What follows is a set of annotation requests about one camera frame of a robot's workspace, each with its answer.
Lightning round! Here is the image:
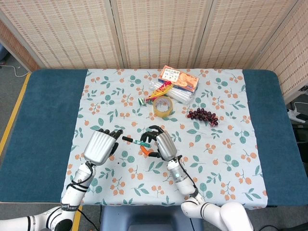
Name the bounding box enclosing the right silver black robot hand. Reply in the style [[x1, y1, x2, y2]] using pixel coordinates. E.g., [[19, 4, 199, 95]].
[[140, 125, 178, 162]]

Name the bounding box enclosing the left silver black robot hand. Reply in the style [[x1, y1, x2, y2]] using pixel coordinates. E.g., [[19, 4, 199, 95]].
[[83, 128, 124, 167]]

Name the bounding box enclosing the green silver marker body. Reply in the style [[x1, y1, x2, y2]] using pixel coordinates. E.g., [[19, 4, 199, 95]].
[[132, 139, 152, 148]]

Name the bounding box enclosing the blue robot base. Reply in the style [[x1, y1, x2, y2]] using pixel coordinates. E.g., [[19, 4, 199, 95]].
[[99, 205, 204, 231]]

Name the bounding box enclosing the floral fruit print tablecloth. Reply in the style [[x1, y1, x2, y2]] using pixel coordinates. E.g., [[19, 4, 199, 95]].
[[60, 68, 269, 209]]

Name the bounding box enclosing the clear packing tape roll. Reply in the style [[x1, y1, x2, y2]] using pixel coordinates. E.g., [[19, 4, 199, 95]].
[[153, 96, 176, 119]]

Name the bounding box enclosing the dark red grape bunch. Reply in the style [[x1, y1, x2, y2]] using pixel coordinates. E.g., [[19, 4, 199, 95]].
[[187, 108, 220, 128]]

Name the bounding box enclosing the striped party blowers bundle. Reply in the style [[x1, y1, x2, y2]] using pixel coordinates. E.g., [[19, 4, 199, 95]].
[[138, 81, 174, 106]]

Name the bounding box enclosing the clear plastic straws pack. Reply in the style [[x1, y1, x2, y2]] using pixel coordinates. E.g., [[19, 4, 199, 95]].
[[149, 80, 196, 105]]

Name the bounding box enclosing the teal table cover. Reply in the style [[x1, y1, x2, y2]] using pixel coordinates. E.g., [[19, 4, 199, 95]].
[[0, 69, 308, 208]]

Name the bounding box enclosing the orange biscuit box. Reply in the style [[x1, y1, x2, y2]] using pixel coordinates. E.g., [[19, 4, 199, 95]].
[[157, 65, 201, 93]]

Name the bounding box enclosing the woven bamboo folding screen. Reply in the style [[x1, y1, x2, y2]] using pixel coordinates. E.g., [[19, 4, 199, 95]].
[[0, 0, 308, 103]]

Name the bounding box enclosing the white power strip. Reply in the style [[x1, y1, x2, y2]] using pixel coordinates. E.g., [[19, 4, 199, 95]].
[[287, 102, 308, 124]]

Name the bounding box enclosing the white floor cable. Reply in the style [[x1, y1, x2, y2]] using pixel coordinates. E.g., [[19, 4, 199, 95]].
[[0, 63, 31, 78]]

